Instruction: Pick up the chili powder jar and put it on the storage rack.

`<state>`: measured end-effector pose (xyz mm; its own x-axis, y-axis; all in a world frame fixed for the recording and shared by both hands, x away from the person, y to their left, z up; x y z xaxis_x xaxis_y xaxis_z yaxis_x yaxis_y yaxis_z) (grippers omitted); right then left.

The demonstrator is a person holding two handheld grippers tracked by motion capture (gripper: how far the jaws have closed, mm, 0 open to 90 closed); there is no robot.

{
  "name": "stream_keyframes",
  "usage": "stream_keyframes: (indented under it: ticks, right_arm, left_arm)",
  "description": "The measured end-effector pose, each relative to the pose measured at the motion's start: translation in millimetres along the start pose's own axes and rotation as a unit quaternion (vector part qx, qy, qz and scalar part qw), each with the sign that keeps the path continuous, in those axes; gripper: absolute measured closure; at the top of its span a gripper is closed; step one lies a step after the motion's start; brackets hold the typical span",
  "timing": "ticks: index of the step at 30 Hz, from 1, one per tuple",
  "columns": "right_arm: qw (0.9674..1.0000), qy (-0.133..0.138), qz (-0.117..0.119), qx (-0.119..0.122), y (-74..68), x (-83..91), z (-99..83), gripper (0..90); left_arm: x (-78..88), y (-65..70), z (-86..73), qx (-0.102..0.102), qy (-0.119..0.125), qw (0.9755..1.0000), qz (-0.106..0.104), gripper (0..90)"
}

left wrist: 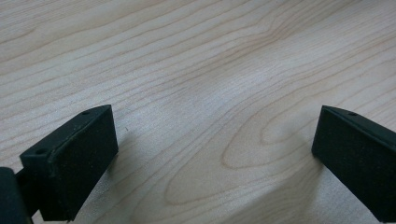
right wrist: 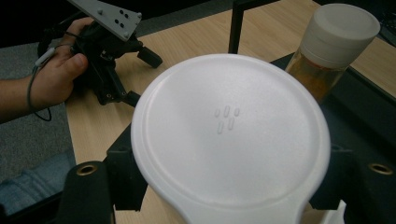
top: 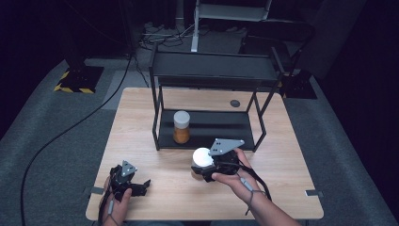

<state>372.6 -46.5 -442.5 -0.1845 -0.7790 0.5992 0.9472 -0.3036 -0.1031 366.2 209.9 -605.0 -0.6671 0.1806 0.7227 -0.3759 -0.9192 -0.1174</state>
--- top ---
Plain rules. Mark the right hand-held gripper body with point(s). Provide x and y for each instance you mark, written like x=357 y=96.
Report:
x=226 y=146

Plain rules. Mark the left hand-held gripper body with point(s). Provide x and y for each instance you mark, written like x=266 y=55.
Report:
x=127 y=169

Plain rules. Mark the spouted white lid spice jar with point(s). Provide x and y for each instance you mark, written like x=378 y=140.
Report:
x=202 y=157

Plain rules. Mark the grey lid spice jar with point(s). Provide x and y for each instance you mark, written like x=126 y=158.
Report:
x=181 y=132

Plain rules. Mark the black metal two-tier shelf rack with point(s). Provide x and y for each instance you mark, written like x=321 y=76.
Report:
x=204 y=67

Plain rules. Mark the person's right hand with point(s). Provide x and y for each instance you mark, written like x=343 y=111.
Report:
x=247 y=175

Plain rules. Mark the person's left hand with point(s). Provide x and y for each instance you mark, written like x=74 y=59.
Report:
x=113 y=216

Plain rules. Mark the grey table edge clip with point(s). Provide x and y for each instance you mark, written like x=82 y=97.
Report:
x=314 y=193
x=96 y=190

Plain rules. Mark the dark round table grommet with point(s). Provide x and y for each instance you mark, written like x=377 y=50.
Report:
x=235 y=103

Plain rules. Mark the black stand base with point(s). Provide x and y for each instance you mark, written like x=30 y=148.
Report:
x=299 y=86

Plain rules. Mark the black stand with striped base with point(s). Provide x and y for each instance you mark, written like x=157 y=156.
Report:
x=82 y=78

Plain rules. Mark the white metal stand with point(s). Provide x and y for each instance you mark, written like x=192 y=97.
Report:
x=232 y=12

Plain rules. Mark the grey cloth panel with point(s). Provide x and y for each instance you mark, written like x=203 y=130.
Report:
x=329 y=34

